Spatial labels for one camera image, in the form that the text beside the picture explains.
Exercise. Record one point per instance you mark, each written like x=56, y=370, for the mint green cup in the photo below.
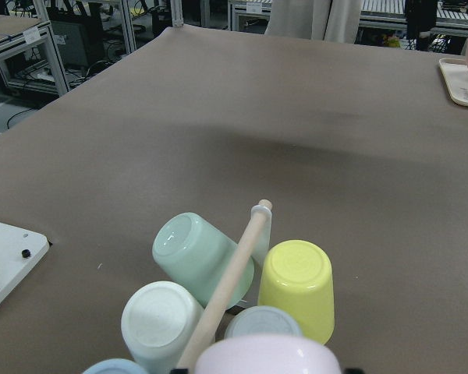
x=193, y=253

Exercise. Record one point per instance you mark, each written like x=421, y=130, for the pink cup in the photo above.
x=269, y=353

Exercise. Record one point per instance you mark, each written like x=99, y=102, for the yellow cup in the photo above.
x=297, y=278

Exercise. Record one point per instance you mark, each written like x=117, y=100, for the grey cup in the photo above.
x=262, y=320

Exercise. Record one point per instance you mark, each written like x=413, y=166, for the white cup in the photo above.
x=157, y=323

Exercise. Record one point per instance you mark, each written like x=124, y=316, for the light blue cup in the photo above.
x=115, y=366

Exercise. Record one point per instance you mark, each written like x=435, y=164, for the cream tray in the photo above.
x=455, y=75

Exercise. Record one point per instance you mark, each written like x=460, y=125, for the white wire cup holder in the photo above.
x=254, y=243

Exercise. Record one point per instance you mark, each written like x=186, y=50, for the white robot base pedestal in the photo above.
x=20, y=252

